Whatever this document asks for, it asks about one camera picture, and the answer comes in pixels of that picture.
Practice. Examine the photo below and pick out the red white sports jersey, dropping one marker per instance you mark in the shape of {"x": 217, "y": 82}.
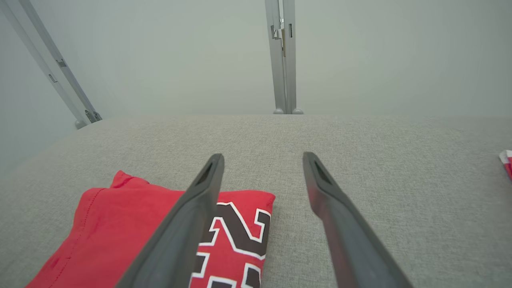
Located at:
{"x": 112, "y": 224}

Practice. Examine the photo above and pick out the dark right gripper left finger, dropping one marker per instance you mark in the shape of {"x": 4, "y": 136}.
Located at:
{"x": 180, "y": 240}

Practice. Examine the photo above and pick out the red white striped cloth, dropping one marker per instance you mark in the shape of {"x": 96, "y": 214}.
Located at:
{"x": 507, "y": 162}

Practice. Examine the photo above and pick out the slanted grey metal double post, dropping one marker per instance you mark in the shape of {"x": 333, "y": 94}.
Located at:
{"x": 60, "y": 63}

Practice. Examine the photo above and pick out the grey metal post with latch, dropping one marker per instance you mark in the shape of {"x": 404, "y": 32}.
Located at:
{"x": 280, "y": 72}

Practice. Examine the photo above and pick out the grey fabric sofa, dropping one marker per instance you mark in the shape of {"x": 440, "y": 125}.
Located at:
{"x": 420, "y": 180}

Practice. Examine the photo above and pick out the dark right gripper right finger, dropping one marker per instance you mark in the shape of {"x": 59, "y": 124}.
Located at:
{"x": 352, "y": 248}

